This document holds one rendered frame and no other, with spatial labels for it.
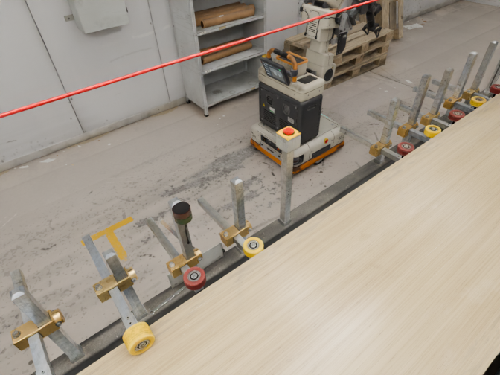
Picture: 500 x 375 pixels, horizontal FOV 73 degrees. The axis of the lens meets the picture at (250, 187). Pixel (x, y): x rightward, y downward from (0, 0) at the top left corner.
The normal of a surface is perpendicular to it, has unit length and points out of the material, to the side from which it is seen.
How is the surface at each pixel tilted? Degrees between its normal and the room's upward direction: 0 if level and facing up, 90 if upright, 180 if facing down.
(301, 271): 0
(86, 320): 0
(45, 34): 90
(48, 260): 0
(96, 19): 90
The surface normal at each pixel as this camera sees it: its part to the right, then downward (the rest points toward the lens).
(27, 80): 0.61, 0.52
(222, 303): -0.04, -0.73
